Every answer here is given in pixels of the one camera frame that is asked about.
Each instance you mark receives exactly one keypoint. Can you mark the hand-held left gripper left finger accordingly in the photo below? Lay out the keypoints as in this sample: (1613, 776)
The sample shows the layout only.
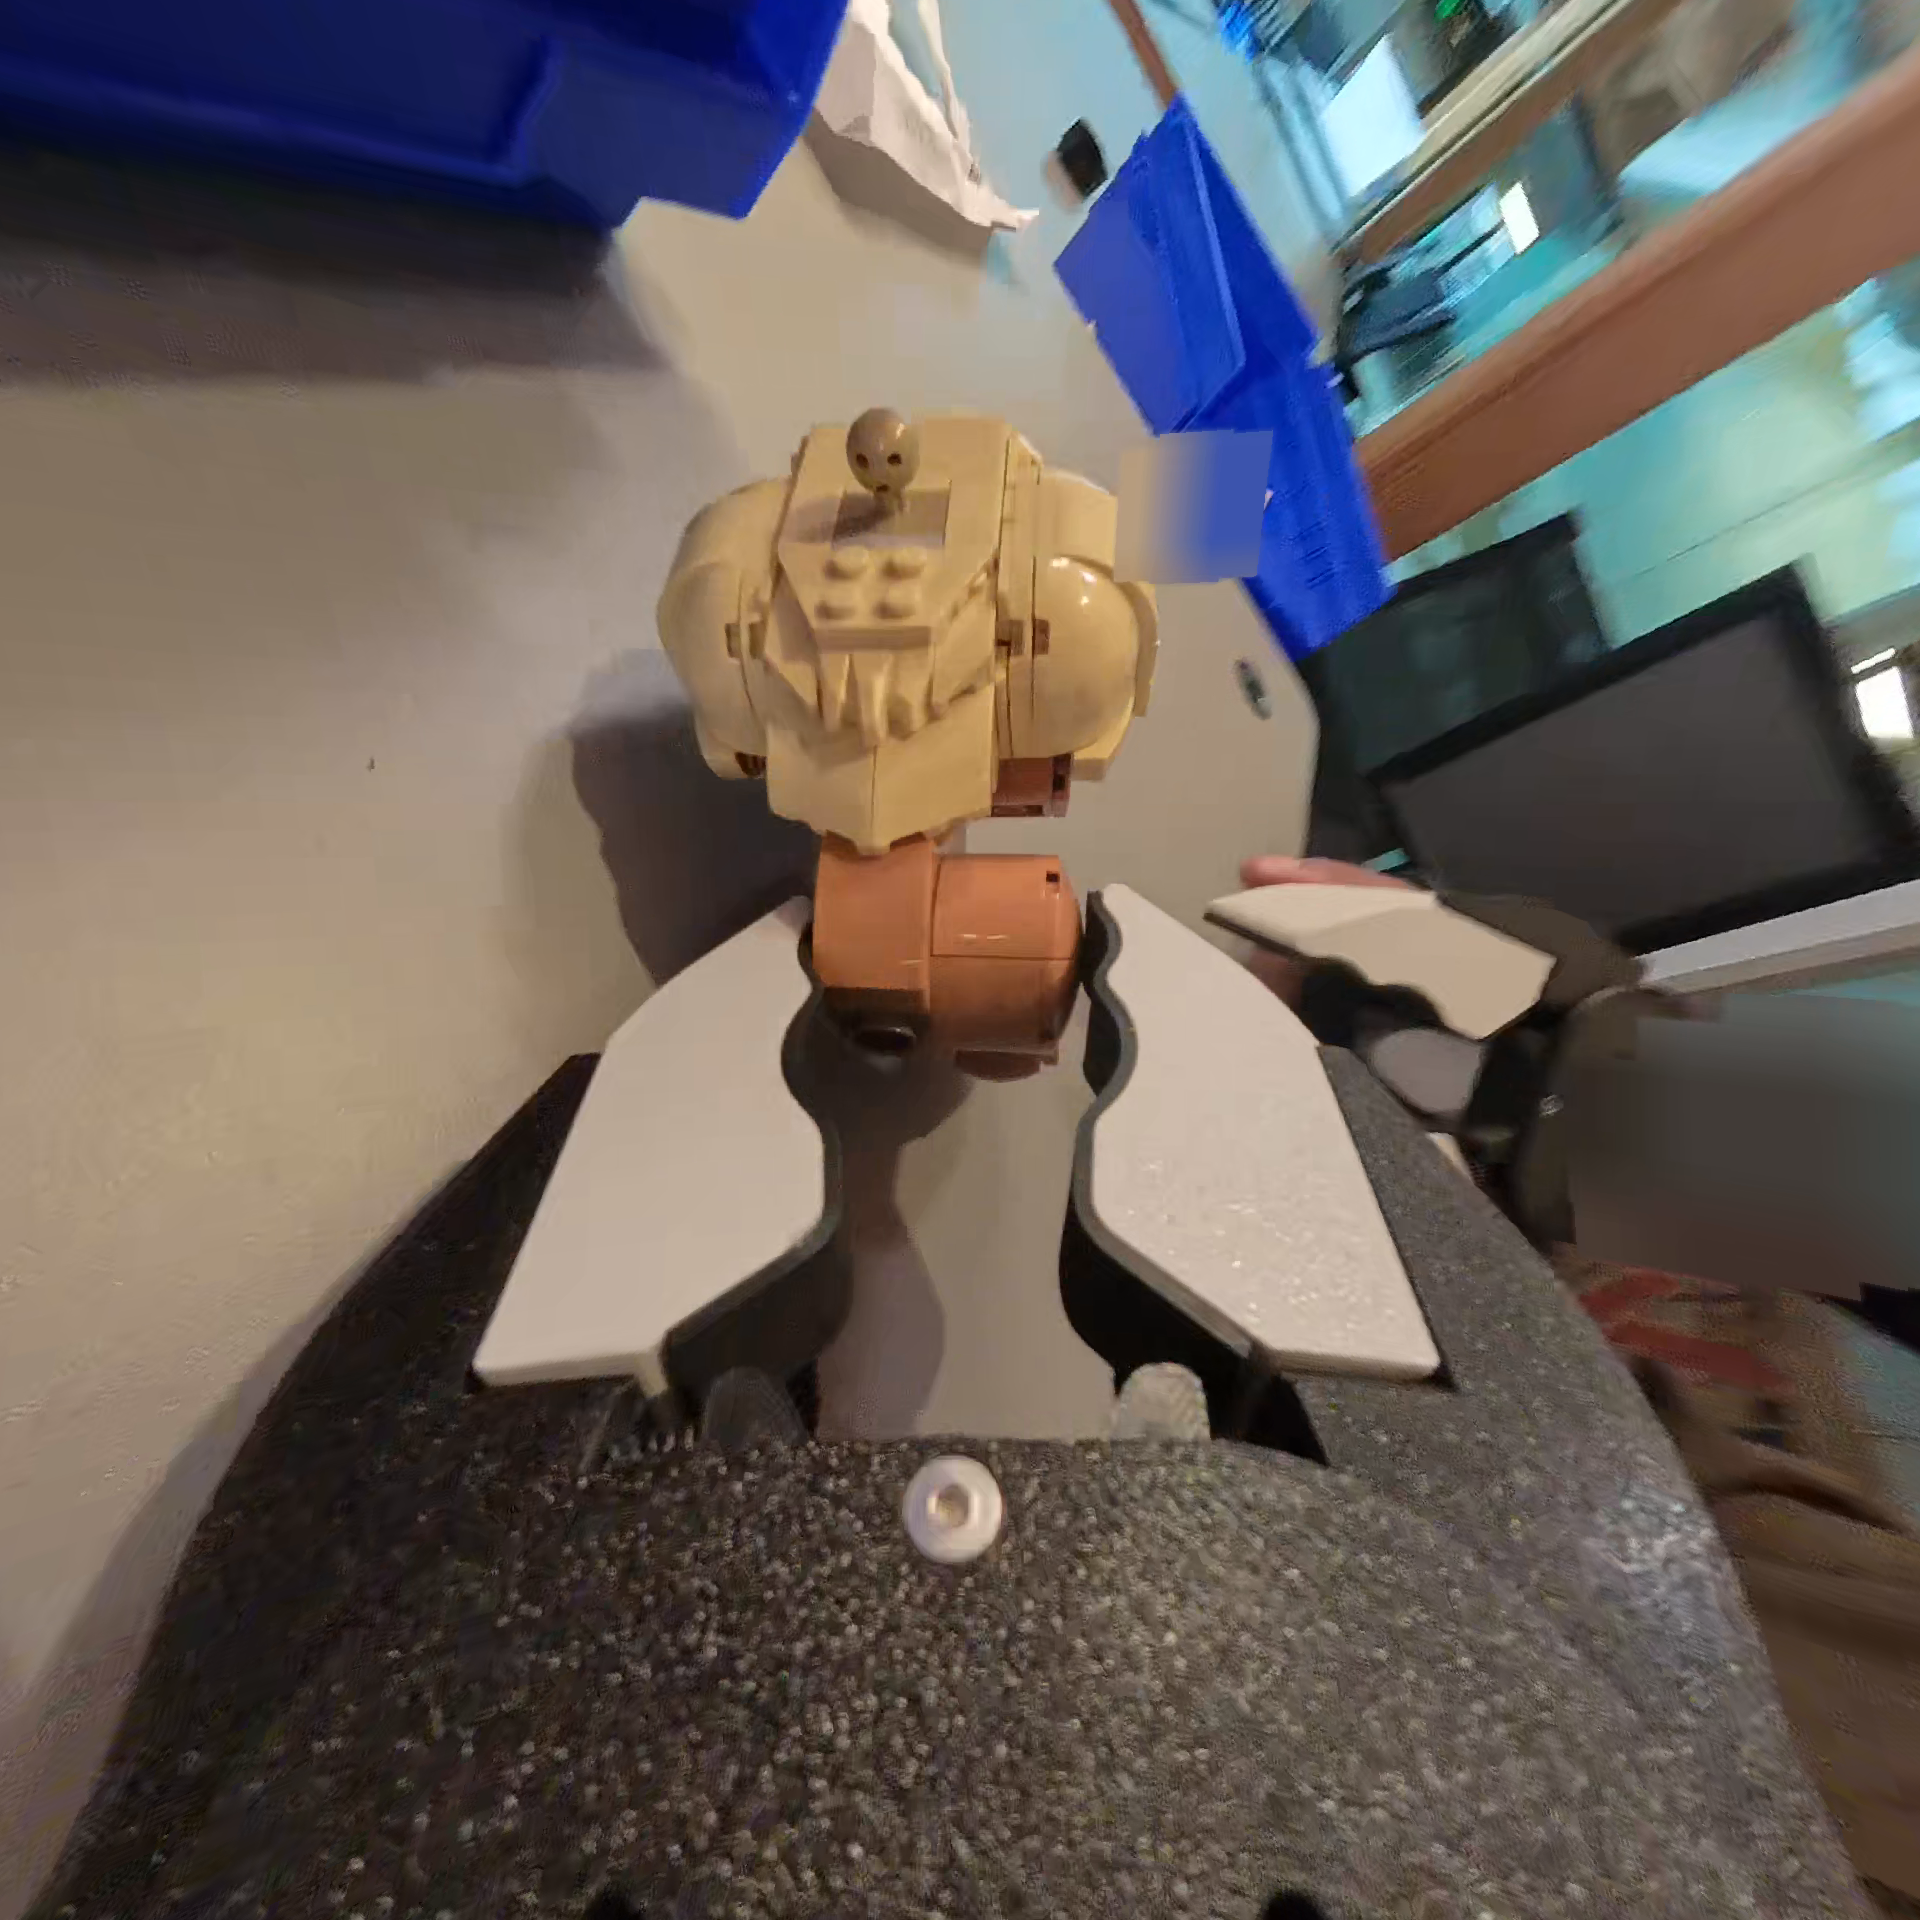
(662, 1200)

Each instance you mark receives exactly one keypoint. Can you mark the tan brown brick toy figure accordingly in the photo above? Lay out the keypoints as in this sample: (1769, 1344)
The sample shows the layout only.
(902, 632)

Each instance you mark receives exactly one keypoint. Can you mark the black office chair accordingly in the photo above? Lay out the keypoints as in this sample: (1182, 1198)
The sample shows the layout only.
(1441, 662)

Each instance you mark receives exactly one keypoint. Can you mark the small blue storage bin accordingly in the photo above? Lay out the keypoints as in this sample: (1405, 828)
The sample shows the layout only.
(1202, 271)

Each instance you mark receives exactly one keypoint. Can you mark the large black screen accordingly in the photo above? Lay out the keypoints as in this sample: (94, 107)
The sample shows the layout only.
(1622, 781)

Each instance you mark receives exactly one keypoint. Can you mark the grey desk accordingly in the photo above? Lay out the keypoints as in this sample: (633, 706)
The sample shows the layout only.
(301, 751)

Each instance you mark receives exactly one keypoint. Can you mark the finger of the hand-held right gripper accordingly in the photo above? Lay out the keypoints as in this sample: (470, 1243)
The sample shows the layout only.
(1411, 948)

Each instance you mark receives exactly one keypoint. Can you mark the person's right hand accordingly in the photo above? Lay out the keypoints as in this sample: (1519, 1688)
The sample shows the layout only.
(1323, 875)

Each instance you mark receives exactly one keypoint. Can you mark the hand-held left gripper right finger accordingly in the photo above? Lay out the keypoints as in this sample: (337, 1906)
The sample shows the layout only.
(1261, 1200)

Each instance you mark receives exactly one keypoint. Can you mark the wooden pillar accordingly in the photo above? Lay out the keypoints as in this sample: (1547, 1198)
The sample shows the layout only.
(1681, 300)

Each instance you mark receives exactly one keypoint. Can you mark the torn white paper bag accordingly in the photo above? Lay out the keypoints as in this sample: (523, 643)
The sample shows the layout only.
(902, 107)

